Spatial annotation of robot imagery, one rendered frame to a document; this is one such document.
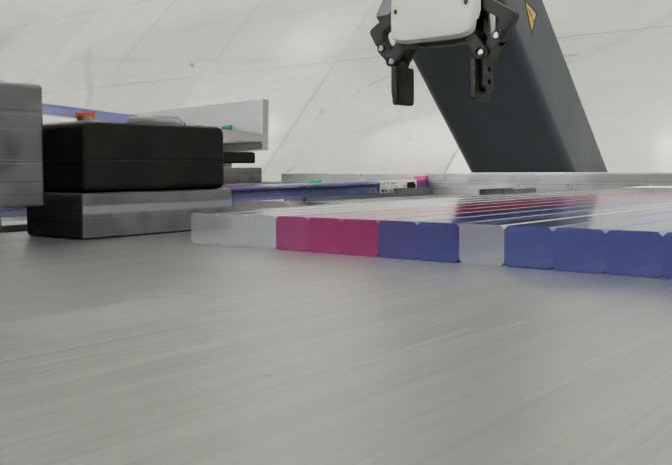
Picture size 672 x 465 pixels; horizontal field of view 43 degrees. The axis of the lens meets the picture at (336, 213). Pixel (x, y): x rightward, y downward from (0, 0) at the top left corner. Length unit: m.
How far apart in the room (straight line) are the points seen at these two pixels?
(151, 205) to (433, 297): 0.20
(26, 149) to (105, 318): 0.19
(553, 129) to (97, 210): 1.04
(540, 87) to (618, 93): 0.78
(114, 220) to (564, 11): 2.09
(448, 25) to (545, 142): 0.50
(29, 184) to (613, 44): 1.94
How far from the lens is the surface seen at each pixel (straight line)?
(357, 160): 2.22
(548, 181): 0.79
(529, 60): 1.25
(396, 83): 0.90
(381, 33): 0.93
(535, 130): 1.32
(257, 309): 0.16
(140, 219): 0.36
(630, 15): 2.27
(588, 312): 0.17
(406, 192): 0.81
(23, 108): 0.35
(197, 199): 0.38
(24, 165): 0.35
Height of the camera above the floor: 1.25
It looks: 36 degrees down
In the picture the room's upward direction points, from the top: 34 degrees counter-clockwise
